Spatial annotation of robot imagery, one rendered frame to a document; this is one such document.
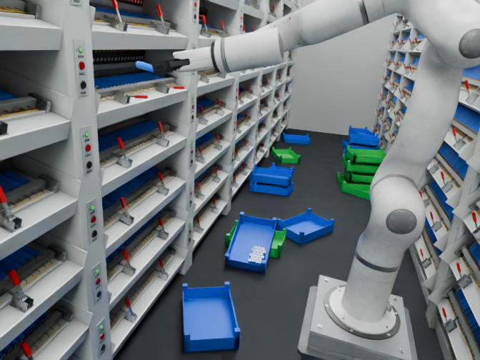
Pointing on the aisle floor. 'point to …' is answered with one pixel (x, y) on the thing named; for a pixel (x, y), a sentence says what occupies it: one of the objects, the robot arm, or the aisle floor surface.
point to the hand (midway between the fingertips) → (162, 67)
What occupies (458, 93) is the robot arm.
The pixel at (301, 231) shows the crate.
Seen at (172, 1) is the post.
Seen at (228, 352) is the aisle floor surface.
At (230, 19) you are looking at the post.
